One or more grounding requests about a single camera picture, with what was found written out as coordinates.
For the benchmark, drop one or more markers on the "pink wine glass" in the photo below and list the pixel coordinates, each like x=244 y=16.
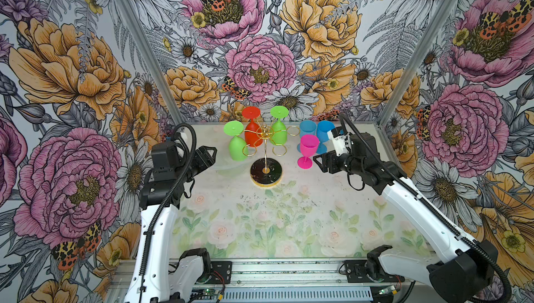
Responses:
x=308 y=147

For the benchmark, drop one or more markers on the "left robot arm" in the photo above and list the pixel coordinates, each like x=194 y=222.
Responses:
x=154 y=278

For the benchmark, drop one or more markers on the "blue wine glass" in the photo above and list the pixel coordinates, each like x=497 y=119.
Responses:
x=323 y=128

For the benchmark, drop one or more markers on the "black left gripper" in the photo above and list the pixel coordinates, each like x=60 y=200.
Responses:
x=206 y=160

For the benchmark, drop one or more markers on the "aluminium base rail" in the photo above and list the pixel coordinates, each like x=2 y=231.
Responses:
x=307 y=280

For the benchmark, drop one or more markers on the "red wine glass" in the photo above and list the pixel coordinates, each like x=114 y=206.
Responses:
x=252 y=131

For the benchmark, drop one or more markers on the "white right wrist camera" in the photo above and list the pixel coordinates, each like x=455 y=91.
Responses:
x=340 y=141

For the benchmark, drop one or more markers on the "gold wine glass rack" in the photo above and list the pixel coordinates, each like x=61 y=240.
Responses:
x=267 y=172

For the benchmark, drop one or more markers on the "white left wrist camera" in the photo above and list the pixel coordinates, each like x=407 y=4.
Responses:
x=180 y=141

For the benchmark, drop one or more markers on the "green wine glass front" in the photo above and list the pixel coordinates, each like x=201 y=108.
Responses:
x=238 y=148

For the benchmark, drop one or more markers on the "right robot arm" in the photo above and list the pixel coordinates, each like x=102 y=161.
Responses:
x=459 y=268

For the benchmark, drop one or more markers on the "green wine glass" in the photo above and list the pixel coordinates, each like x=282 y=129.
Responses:
x=279 y=135
x=238 y=148

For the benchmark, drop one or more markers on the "green wine glass back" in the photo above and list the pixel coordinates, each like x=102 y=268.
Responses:
x=279 y=135

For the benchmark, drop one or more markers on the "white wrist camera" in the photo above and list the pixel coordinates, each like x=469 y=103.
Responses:
x=340 y=141
x=180 y=141

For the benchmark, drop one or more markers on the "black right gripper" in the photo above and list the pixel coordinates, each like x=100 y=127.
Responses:
x=325 y=161

